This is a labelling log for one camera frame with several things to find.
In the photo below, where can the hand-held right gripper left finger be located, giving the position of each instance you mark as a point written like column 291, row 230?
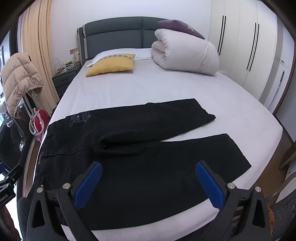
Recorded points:
column 89, row 183

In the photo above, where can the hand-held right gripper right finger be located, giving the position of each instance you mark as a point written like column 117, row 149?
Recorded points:
column 209, row 185

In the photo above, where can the black pants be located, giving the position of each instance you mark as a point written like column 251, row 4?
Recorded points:
column 138, row 173

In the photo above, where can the person's leg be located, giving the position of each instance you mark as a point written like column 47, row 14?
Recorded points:
column 23, row 217

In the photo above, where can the orange brown cloth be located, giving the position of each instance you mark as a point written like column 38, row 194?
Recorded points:
column 271, row 217

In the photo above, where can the mesh office chair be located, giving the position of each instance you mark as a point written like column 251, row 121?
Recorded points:
column 285, row 208

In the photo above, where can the beige puffer jacket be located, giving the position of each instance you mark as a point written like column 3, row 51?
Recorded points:
column 20, row 78

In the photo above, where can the dark grey nightstand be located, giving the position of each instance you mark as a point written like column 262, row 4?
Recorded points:
column 63, row 80

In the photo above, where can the bed with white sheet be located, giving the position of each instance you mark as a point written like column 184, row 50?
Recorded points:
column 138, row 88

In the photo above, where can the white door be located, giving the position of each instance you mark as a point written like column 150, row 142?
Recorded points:
column 277, row 88

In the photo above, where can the yellow pillow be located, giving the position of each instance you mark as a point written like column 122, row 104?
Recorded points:
column 111, row 66

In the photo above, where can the rolled white duvet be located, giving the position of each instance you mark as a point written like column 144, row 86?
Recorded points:
column 185, row 53

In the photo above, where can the white pillow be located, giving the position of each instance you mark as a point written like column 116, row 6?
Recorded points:
column 143, row 53

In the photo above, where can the beige curtain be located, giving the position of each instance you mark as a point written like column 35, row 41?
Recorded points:
column 39, row 41

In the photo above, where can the white wardrobe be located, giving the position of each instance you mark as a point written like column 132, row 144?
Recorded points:
column 240, row 41

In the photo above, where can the purple pillow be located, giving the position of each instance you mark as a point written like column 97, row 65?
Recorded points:
column 178, row 26

